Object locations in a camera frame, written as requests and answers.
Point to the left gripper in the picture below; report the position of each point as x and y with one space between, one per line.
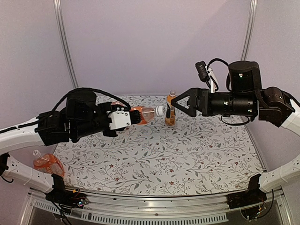
114 135

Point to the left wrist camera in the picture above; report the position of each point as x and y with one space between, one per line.
121 118

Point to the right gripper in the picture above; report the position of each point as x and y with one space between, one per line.
195 94

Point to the metal frame post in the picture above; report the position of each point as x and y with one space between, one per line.
64 43
249 29

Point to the aluminium front rail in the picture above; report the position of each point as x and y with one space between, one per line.
119 209

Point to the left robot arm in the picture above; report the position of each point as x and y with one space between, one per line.
80 113

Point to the floral tablecloth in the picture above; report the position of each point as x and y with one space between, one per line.
197 156

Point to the left metal frame post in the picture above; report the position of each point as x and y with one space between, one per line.
64 43

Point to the orange bottle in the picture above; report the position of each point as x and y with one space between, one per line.
117 103
142 115
48 163

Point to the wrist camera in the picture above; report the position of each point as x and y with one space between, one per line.
207 76
121 118

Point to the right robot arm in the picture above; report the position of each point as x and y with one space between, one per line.
246 97

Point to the yellow dark-label bottle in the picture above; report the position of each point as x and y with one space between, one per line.
170 110

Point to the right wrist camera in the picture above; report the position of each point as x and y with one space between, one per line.
207 76

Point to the right metal frame post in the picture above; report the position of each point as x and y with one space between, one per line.
249 29

